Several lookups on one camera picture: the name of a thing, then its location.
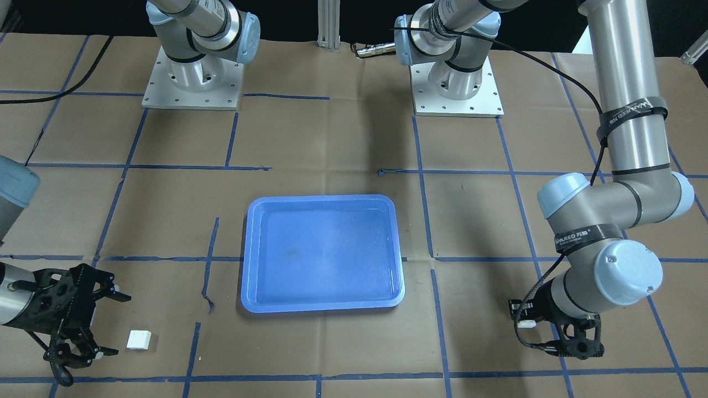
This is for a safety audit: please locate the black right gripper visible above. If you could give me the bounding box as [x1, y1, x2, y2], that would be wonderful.
[16, 264, 132, 368]

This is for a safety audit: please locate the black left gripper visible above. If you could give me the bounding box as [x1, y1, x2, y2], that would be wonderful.
[509, 279, 605, 360]

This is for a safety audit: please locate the white block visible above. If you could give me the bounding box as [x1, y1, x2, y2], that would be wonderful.
[126, 329, 152, 350]

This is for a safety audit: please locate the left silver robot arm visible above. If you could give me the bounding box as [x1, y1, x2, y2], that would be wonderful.
[508, 1, 694, 360]

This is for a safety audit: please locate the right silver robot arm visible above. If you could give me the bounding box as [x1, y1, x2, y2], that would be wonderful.
[2, 1, 261, 379]

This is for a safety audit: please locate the blue plastic tray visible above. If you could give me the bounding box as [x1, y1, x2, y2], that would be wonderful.
[241, 194, 405, 314]

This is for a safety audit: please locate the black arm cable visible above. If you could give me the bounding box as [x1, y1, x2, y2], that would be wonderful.
[394, 27, 609, 354]

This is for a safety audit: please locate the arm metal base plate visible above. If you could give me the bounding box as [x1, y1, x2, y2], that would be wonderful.
[142, 48, 244, 111]
[409, 58, 505, 118]

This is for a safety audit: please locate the aluminium frame post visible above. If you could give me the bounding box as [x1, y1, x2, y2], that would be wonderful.
[316, 0, 341, 52]

